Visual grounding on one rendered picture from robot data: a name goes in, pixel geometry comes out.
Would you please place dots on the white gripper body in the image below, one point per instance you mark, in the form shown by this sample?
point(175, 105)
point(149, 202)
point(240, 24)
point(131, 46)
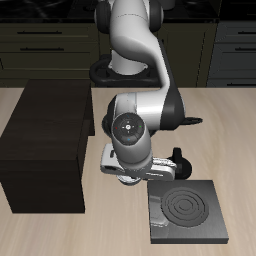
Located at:
point(162, 170)

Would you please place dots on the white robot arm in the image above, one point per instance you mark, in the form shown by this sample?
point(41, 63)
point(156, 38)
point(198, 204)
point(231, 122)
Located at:
point(133, 43)

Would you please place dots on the dark grey stove plate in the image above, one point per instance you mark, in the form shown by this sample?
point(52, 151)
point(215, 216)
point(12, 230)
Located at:
point(186, 208)

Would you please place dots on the dark wooden cabinet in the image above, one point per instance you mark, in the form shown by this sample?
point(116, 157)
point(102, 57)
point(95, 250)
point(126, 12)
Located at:
point(43, 143)

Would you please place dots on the grey kitchen drawer unit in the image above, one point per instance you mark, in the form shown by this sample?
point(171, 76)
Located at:
point(233, 56)

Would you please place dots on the dark olive kitchen cupboard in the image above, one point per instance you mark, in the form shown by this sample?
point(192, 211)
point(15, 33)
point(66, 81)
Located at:
point(50, 60)

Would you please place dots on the black kitchen countertop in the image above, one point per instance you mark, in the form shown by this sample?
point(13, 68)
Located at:
point(50, 10)

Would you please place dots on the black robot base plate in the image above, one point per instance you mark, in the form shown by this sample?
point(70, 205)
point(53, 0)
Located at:
point(100, 74)

